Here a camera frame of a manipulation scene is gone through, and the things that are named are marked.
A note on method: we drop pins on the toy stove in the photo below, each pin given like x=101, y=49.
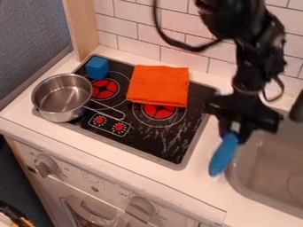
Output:
x=158, y=133

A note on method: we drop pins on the blue block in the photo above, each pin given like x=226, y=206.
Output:
x=97, y=68

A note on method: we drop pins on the silver pot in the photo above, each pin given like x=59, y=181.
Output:
x=59, y=96

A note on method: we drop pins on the orange cloth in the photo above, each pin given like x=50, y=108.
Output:
x=158, y=85

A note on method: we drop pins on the toy sink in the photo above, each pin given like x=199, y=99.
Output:
x=268, y=171

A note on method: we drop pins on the blue spoon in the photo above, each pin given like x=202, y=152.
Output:
x=223, y=155

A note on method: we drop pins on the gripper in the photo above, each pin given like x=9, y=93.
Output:
x=246, y=111

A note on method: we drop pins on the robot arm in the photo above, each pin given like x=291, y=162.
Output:
x=240, y=20

